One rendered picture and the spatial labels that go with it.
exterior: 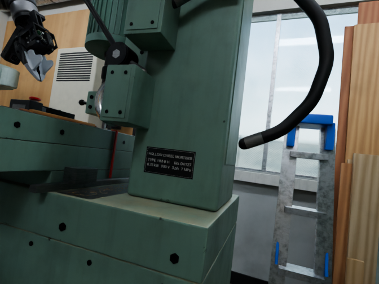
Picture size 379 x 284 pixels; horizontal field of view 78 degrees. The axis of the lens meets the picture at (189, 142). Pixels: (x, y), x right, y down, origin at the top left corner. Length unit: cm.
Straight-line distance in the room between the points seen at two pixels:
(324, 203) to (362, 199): 49
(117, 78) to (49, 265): 40
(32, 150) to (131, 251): 28
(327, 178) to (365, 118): 73
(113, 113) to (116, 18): 35
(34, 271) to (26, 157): 23
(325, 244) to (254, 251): 89
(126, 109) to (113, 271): 30
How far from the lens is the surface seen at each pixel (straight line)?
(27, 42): 88
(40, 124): 56
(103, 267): 51
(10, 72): 289
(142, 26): 55
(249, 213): 190
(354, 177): 161
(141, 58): 67
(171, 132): 53
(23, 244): 64
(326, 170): 117
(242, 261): 201
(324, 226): 116
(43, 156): 58
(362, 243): 164
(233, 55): 54
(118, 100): 50
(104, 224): 48
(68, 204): 54
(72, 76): 250
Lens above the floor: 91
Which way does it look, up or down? 4 degrees up
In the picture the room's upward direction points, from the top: 7 degrees clockwise
